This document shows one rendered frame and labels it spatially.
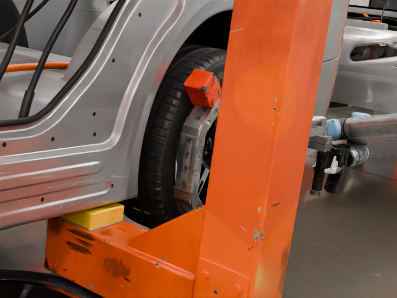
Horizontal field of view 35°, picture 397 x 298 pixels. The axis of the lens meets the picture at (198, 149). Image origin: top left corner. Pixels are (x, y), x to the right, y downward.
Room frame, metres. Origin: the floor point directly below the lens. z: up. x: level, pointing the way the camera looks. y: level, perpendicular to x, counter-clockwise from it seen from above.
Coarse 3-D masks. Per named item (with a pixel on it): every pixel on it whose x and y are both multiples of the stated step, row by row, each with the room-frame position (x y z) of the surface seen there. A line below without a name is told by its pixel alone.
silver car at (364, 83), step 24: (384, 0) 8.19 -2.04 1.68; (360, 24) 4.48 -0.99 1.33; (384, 24) 4.39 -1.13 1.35; (360, 48) 4.32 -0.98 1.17; (384, 48) 4.29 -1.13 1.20; (360, 72) 4.30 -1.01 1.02; (384, 72) 4.27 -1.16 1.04; (336, 96) 4.40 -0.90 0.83; (360, 96) 4.33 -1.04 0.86; (384, 96) 4.29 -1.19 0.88
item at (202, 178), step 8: (216, 120) 2.08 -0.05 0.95; (208, 136) 2.06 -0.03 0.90; (176, 152) 1.89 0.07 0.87; (176, 160) 1.89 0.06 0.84; (208, 160) 2.14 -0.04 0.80; (176, 168) 1.89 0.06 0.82; (208, 168) 2.08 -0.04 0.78; (200, 176) 2.05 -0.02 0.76; (208, 176) 2.32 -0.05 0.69; (200, 184) 2.06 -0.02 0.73; (200, 192) 2.26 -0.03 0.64
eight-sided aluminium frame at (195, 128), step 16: (192, 112) 1.88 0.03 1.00; (208, 112) 1.86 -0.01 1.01; (192, 128) 1.83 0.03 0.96; (208, 128) 1.86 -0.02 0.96; (192, 144) 1.83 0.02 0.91; (192, 160) 1.83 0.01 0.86; (176, 176) 1.85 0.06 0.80; (192, 176) 1.82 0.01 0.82; (176, 192) 1.85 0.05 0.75; (192, 192) 1.82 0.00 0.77; (192, 208) 1.84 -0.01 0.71
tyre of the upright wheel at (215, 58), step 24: (192, 48) 2.10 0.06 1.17; (216, 48) 2.13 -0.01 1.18; (168, 72) 1.97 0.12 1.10; (216, 72) 2.01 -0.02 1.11; (168, 96) 1.89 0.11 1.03; (168, 120) 1.85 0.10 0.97; (144, 144) 1.86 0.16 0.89; (168, 144) 1.85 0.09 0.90; (144, 168) 1.86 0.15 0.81; (168, 168) 1.86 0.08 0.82; (144, 192) 1.87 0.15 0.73; (168, 192) 1.87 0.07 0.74; (144, 216) 1.95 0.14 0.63; (168, 216) 1.89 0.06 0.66
